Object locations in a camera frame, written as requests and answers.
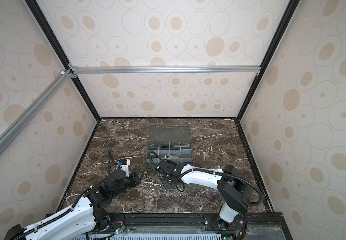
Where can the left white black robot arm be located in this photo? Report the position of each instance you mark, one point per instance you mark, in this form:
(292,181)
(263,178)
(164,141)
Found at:
(87,213)

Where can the pile of screws and nuts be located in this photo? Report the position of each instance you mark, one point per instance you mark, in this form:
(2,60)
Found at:
(155,189)

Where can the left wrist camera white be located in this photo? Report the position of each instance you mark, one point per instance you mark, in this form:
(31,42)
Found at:
(123,165)

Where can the clear plastic compartment organizer box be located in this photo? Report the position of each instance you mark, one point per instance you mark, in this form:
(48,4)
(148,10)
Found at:
(172,142)

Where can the horizontal aluminium frame bar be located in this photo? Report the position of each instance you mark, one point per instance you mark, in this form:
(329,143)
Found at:
(166,70)

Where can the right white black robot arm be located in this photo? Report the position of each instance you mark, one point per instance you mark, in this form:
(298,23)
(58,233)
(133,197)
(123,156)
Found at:
(236,190)

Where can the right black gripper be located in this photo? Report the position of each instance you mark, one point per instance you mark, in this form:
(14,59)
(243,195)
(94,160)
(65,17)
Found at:
(166,187)

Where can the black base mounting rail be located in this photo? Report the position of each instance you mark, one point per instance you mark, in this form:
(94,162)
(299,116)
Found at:
(210,221)

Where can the left diagonal aluminium frame bar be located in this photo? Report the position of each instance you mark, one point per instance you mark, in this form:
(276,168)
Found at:
(27,116)

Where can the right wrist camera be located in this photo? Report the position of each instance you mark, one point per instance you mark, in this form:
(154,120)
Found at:
(168,168)

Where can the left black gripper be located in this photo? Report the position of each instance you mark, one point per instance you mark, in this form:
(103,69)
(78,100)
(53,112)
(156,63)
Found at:
(134,177)

